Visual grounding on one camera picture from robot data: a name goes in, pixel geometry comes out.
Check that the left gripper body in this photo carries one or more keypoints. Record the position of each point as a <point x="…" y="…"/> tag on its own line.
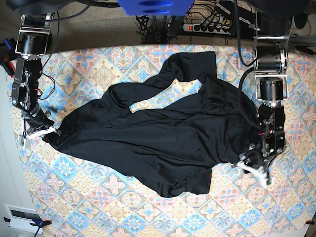
<point x="257" y="160"/>

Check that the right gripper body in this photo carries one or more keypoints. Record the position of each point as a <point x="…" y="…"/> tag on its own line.
<point x="38" y="124"/>

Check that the black t-shirt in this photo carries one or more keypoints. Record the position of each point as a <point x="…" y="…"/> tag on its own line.
<point x="170" y="150"/>

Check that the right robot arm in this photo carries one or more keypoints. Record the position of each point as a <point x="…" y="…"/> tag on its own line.
<point x="34" y="40"/>

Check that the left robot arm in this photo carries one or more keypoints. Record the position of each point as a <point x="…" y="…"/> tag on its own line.
<point x="272" y="36"/>

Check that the black orange clamp left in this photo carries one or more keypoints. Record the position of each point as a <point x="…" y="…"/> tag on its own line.
<point x="8" y="66"/>

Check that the blue clamp top left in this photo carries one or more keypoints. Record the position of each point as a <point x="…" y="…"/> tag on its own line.
<point x="10" y="44"/>

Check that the blue clamp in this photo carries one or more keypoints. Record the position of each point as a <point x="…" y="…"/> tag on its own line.
<point x="10" y="44"/>
<point x="37" y="222"/>

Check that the orange clamp bottom right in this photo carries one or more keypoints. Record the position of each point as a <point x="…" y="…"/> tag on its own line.
<point x="310" y="222"/>

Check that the white floor box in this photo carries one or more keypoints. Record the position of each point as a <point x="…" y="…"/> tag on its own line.
<point x="20" y="218"/>

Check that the blue clamp bottom left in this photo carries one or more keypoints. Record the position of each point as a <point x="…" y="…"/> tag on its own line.
<point x="37" y="222"/>

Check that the white power strip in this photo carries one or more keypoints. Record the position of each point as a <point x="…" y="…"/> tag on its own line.
<point x="214" y="29"/>

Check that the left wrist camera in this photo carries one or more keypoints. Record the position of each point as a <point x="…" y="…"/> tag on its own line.
<point x="267" y="179"/>

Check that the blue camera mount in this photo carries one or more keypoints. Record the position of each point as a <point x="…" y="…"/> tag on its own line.
<point x="155" y="7"/>

